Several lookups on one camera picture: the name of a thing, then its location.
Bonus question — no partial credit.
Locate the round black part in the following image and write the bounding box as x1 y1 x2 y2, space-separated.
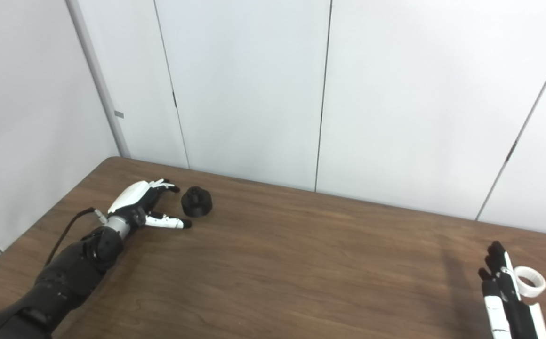
181 186 213 218

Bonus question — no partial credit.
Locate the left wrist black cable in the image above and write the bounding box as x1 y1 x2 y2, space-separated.
45 207 109 266

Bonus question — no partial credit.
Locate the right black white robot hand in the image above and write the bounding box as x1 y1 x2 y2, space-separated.
478 241 546 339

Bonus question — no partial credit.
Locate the white ring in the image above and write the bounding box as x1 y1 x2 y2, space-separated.
513 266 546 298

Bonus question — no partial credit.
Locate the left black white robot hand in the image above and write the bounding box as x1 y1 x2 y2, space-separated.
107 178 192 230

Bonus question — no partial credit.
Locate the gray wall corner post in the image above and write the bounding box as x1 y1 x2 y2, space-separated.
65 0 131 158

